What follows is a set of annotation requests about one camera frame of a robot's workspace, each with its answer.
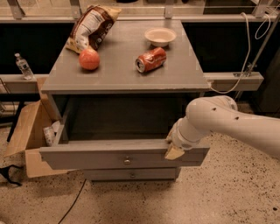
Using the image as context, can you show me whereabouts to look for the clear plastic water bottle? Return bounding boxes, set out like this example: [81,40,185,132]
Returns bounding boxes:
[15,53,33,81]

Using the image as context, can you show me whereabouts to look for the white bowl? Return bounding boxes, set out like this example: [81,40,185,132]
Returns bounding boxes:
[144,27,177,47]

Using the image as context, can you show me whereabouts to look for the brown chip bag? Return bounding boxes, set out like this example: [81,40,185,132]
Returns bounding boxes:
[66,5,122,53]

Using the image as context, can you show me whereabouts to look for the grey drawer cabinet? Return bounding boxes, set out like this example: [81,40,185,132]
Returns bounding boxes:
[41,18,212,182]

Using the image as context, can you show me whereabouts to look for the orange ball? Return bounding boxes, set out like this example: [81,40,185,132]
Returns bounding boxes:
[79,49,100,70]

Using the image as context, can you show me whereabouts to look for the black strap on floor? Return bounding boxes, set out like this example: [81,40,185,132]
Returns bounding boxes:
[0,164,24,186]

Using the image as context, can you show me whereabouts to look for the grey drawer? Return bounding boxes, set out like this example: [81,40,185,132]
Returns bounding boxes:
[84,168,180,181]
[39,97,209,171]

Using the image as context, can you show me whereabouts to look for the grey top drawer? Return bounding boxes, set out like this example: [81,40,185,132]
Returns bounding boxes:
[39,97,209,171]

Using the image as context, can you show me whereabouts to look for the can inside cardboard box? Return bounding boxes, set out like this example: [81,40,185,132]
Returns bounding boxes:
[43,126,55,146]

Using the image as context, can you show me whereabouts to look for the red soda can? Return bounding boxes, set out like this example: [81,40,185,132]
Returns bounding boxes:
[135,47,166,73]

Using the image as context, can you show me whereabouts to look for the black floor cable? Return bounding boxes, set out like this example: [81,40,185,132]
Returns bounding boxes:
[57,178,88,224]

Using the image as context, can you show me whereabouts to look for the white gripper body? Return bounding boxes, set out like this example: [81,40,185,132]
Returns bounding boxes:
[165,117,211,151]

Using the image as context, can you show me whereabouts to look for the white cable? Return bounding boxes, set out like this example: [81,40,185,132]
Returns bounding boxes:
[208,11,272,95]

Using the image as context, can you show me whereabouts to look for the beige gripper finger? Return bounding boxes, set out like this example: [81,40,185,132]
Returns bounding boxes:
[164,143,185,160]

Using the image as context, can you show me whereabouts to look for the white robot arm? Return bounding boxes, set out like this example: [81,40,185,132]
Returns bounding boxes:
[164,95,280,160]

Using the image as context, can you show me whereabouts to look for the grey bottom drawer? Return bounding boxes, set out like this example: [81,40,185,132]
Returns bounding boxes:
[84,168,180,181]

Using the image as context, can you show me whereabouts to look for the open cardboard box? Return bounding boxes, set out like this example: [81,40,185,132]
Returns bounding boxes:
[4,78,69,178]

